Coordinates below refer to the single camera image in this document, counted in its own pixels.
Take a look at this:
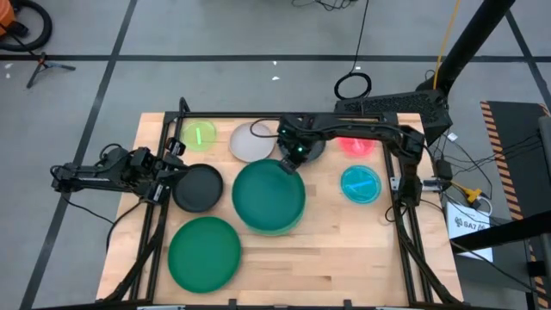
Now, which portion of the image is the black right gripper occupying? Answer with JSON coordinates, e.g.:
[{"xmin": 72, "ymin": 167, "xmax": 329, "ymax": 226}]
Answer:
[{"xmin": 277, "ymin": 115, "xmax": 322, "ymax": 176}]

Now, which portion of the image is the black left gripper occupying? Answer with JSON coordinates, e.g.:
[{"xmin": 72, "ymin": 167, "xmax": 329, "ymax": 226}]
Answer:
[{"xmin": 141, "ymin": 137, "xmax": 191, "ymax": 204}]

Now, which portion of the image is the black plastic plate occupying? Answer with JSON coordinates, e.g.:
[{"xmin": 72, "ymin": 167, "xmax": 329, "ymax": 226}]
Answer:
[{"xmin": 172, "ymin": 163, "xmax": 225, "ymax": 214}]

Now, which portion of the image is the large dark green plate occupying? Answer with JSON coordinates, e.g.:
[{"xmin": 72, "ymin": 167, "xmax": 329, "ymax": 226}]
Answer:
[
  {"xmin": 167, "ymin": 216, "xmax": 243, "ymax": 295},
  {"xmin": 232, "ymin": 158, "xmax": 306, "ymax": 233}
]

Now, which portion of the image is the light grey plastic plate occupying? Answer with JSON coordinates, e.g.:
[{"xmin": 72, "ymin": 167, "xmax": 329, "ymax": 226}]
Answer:
[{"xmin": 228, "ymin": 121, "xmax": 276, "ymax": 164}]

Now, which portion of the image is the blue translucent small plate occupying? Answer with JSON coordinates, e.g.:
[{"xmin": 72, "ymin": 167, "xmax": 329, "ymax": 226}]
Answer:
[{"xmin": 340, "ymin": 164, "xmax": 383, "ymax": 205}]

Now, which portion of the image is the lime translucent small plate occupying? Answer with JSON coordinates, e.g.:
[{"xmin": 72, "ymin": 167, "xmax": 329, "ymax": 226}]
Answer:
[{"xmin": 179, "ymin": 119, "xmax": 218, "ymax": 152}]

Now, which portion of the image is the red translucent small plate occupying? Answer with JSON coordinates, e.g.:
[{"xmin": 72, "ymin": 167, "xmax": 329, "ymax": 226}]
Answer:
[{"xmin": 337, "ymin": 136, "xmax": 376, "ymax": 158}]

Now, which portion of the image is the black perforated computer case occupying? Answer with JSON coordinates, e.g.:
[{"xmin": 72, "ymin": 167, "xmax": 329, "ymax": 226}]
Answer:
[{"xmin": 334, "ymin": 89, "xmax": 454, "ymax": 146}]

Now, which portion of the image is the black power adapter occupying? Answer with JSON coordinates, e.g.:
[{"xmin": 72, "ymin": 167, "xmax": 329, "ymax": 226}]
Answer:
[{"xmin": 434, "ymin": 158, "xmax": 454, "ymax": 181}]

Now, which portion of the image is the small black tripod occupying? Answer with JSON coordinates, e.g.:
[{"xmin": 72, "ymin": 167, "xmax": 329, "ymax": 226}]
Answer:
[{"xmin": 26, "ymin": 51, "xmax": 77, "ymax": 90}]

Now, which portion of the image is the white paper sign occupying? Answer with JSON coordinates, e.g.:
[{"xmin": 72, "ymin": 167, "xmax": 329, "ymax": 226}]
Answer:
[{"xmin": 446, "ymin": 201, "xmax": 494, "ymax": 263}]

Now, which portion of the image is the black slanted pole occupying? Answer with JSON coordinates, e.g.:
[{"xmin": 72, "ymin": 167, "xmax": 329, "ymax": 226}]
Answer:
[{"xmin": 416, "ymin": 0, "xmax": 517, "ymax": 98}]

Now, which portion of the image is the black cross beam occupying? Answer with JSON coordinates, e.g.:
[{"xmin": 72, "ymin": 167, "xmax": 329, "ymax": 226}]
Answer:
[{"xmin": 449, "ymin": 210, "xmax": 551, "ymax": 253}]

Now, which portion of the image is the black hazard striped mat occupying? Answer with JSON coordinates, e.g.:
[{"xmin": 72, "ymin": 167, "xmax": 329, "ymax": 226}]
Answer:
[{"xmin": 480, "ymin": 100, "xmax": 551, "ymax": 310}]

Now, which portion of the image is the orange vacuum cleaner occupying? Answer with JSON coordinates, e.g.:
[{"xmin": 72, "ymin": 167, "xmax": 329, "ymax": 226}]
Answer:
[{"xmin": 0, "ymin": 0, "xmax": 16, "ymax": 38}]

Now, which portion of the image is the black metal table frame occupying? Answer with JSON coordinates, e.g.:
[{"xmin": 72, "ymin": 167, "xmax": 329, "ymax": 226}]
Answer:
[{"xmin": 102, "ymin": 96, "xmax": 464, "ymax": 310}]

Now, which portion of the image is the black coiled cable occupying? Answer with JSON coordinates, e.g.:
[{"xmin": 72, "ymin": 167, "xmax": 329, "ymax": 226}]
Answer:
[{"xmin": 333, "ymin": 0, "xmax": 373, "ymax": 101}]

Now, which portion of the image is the black floor cable bundle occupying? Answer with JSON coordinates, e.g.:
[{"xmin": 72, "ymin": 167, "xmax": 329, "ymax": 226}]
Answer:
[{"xmin": 292, "ymin": 0, "xmax": 358, "ymax": 12}]

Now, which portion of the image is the yellow cable connector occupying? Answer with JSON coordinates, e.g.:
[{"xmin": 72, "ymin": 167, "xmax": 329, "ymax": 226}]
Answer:
[{"xmin": 451, "ymin": 180, "xmax": 483, "ymax": 203}]

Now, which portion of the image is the black vacuum hose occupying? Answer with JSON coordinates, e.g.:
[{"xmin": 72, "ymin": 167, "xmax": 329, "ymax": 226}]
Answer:
[{"xmin": 0, "ymin": 0, "xmax": 53, "ymax": 53}]

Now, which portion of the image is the yellow cable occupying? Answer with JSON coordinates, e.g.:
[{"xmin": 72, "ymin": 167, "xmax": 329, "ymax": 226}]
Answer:
[{"xmin": 432, "ymin": 0, "xmax": 462, "ymax": 90}]

